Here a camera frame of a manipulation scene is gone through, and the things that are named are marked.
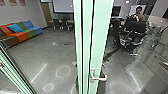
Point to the framed wall picture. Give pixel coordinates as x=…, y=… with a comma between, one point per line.
x=2, y=2
x=22, y=2
x=13, y=2

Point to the white wall board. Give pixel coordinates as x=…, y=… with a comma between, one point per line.
x=62, y=5

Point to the small brown wooden table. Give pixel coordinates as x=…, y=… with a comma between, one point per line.
x=70, y=22

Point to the brown wooden room door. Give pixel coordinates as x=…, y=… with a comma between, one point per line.
x=46, y=13

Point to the seated person in dark clothes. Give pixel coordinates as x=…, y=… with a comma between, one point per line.
x=138, y=12

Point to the dark chair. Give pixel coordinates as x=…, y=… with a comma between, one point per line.
x=52, y=23
x=63, y=24
x=57, y=23

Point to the green door frame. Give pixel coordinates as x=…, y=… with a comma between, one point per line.
x=13, y=71

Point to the multicoloured modular sofa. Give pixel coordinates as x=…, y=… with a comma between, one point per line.
x=20, y=36

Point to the blue sofa cushion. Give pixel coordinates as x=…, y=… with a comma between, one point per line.
x=14, y=28

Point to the large light brown table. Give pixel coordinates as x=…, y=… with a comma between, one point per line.
x=159, y=20

